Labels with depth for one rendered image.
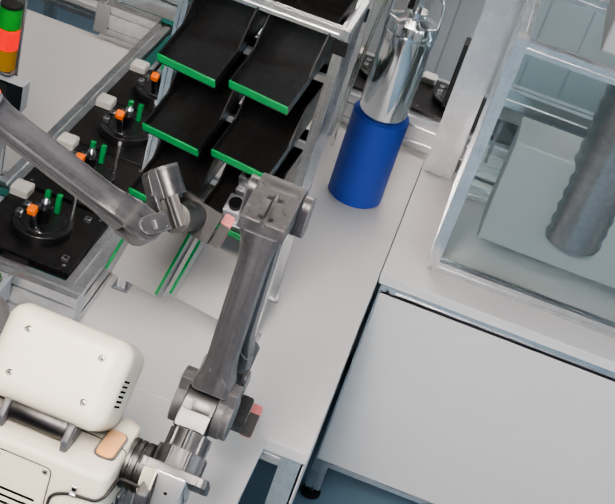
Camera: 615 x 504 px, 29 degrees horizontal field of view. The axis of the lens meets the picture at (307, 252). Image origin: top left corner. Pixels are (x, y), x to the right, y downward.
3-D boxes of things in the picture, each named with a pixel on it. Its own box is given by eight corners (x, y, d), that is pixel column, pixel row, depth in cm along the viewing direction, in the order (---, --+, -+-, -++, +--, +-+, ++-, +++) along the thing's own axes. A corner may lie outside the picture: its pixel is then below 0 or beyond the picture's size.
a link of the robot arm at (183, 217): (164, 238, 219) (192, 228, 218) (152, 201, 219) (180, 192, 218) (175, 235, 226) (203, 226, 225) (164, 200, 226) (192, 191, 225)
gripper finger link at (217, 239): (214, 198, 239) (201, 200, 230) (245, 217, 238) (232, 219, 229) (198, 228, 240) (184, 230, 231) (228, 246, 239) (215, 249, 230)
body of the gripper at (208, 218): (180, 187, 232) (168, 188, 224) (225, 214, 230) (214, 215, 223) (164, 216, 233) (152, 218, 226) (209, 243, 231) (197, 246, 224)
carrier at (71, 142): (112, 223, 285) (121, 180, 278) (19, 187, 286) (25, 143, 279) (149, 176, 304) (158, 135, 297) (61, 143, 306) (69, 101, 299)
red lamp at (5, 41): (11, 54, 263) (14, 34, 260) (-10, 46, 263) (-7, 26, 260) (22, 46, 267) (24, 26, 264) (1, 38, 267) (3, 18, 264)
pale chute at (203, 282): (225, 324, 260) (221, 320, 256) (173, 296, 263) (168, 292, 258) (287, 212, 265) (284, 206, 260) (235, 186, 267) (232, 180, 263)
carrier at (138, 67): (182, 134, 325) (192, 94, 318) (100, 103, 327) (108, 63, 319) (211, 98, 345) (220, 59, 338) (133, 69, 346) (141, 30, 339)
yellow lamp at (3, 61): (9, 74, 266) (11, 55, 263) (-12, 66, 266) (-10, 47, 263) (19, 66, 270) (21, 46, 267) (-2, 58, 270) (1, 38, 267)
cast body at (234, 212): (239, 236, 251) (239, 218, 245) (219, 229, 252) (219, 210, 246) (255, 205, 255) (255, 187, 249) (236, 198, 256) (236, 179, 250)
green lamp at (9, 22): (14, 34, 260) (17, 14, 257) (-7, 26, 260) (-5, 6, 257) (24, 26, 264) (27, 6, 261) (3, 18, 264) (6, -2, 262)
